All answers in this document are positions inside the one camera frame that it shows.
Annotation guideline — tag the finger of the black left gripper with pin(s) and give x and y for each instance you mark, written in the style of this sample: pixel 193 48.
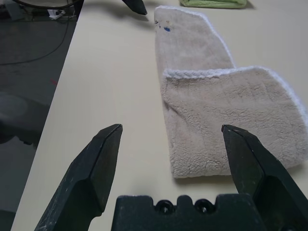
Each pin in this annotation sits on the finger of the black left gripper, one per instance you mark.
pixel 137 6

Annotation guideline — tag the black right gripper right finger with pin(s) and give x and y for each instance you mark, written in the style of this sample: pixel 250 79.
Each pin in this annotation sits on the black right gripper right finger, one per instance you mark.
pixel 252 163

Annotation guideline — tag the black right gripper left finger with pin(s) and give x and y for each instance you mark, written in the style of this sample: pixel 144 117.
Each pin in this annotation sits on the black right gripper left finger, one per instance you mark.
pixel 84 173

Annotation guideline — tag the beige towel with white trim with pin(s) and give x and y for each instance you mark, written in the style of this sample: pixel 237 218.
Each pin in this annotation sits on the beige towel with white trim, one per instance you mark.
pixel 204 108

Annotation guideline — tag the green folded towel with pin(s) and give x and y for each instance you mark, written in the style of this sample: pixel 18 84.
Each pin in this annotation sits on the green folded towel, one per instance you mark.
pixel 211 3

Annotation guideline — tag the white power strip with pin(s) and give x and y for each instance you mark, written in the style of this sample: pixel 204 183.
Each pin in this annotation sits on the white power strip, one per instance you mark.
pixel 55 14

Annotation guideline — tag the grey right robot leg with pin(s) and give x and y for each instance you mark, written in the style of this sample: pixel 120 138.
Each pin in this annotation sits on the grey right robot leg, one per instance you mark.
pixel 14 115

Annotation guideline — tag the red floor tape cross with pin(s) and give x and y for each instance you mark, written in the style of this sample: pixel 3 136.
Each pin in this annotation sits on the red floor tape cross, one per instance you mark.
pixel 53 81

